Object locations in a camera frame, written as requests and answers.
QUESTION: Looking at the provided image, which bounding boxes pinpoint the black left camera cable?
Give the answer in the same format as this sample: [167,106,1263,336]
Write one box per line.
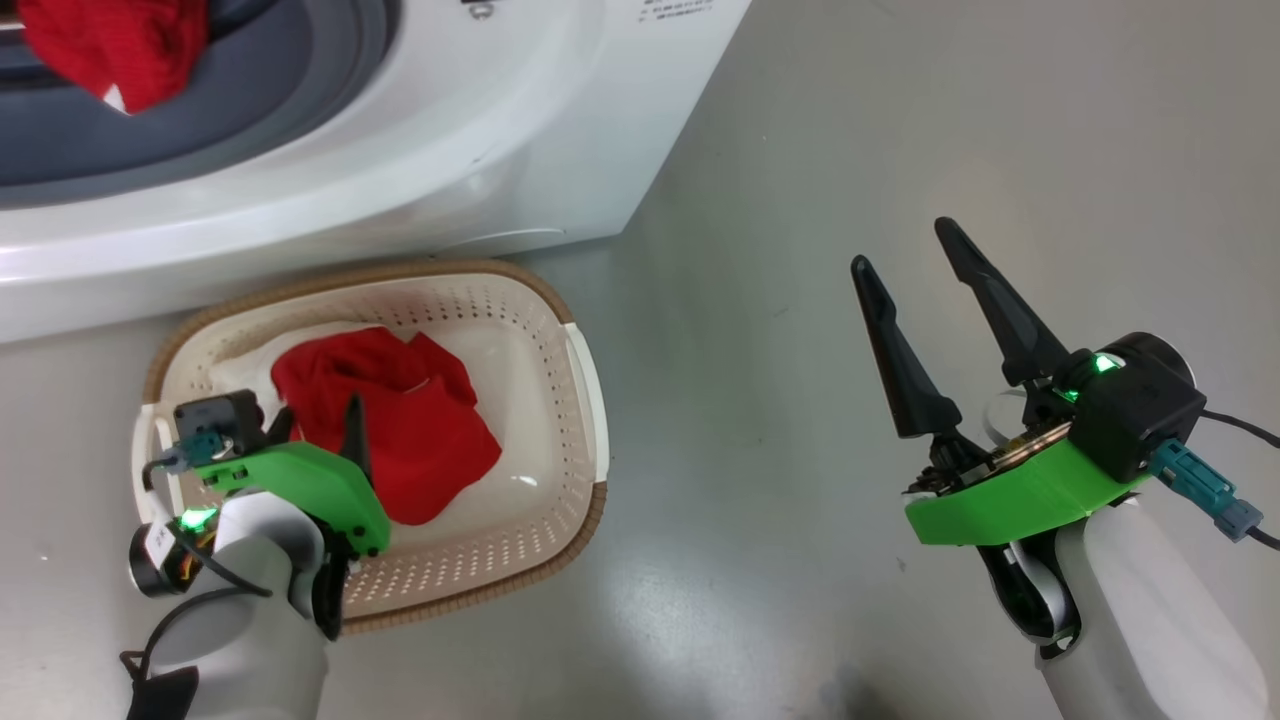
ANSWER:
[118,452,276,701]

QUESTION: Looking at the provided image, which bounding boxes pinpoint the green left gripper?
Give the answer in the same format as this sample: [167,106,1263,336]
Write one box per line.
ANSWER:
[193,394,392,558]

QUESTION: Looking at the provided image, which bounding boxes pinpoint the teal right camera connector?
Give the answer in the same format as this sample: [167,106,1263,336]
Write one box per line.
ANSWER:
[1148,440,1265,543]

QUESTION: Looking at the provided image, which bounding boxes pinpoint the black right camera cable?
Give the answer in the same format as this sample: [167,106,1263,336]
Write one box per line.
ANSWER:
[1200,408,1280,551]

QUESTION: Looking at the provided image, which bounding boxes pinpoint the plain red garment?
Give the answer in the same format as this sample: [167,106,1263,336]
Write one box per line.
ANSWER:
[271,326,504,527]

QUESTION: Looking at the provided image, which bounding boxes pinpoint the teal left camera connector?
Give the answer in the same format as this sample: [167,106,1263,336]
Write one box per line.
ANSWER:
[160,430,226,473]

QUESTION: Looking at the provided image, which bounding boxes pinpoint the teal camera connector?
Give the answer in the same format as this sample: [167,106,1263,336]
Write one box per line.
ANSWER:
[1148,440,1265,543]
[160,430,226,473]

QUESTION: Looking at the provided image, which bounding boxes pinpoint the cream perforated laundry basket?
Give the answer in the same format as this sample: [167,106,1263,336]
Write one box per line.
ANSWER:
[131,259,610,635]

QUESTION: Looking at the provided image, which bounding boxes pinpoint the red garment with white trim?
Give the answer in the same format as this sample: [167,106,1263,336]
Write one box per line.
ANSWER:
[18,0,210,115]

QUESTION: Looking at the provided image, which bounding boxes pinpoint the white washing machine body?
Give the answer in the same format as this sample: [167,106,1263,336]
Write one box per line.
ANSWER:
[0,0,753,344]

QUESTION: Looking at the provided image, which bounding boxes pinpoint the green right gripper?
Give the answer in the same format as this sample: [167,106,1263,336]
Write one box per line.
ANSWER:
[851,216,1153,547]

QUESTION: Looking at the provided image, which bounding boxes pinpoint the black camera cable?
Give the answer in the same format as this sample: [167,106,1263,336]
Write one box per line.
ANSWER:
[1200,408,1280,551]
[118,452,276,701]

